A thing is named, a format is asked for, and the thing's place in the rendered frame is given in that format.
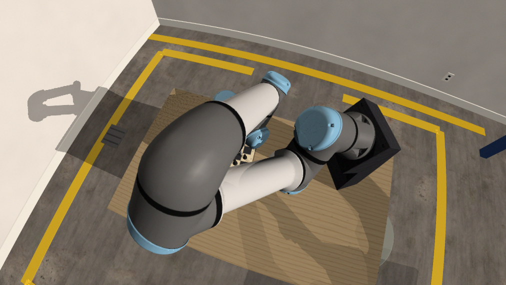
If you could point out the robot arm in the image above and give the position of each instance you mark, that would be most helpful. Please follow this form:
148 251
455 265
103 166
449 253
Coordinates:
184 182

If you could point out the black and cream chessboard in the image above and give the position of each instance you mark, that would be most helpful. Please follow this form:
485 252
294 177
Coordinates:
249 153

